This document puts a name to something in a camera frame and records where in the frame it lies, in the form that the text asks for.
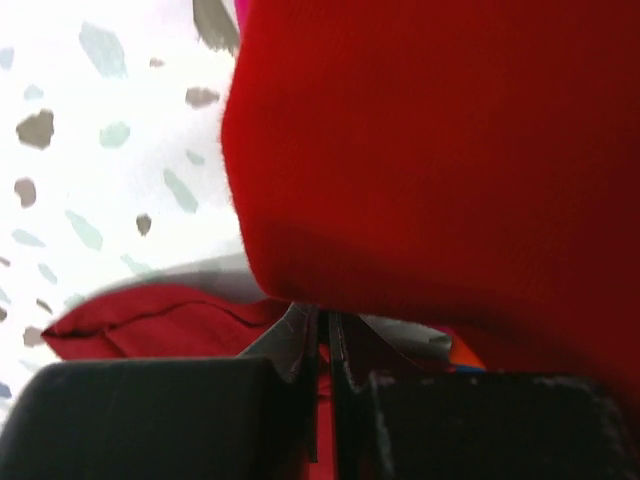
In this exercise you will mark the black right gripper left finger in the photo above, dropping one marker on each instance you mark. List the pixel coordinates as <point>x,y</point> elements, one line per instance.
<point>252,416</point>

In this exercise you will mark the bright red folded shirt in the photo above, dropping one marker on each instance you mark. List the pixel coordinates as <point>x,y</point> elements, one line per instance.
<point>473,162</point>

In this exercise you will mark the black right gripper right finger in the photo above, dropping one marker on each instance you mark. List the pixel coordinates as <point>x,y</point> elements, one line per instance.
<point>394,420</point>

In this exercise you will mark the dark red t shirt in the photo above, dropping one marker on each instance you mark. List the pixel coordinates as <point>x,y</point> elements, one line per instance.
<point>159,321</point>

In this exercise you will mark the pink folded shirt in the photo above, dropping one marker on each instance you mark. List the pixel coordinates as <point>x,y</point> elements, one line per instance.
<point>242,10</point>

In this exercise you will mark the orange folded shirt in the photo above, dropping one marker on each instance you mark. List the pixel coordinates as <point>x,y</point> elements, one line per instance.
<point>462,358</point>

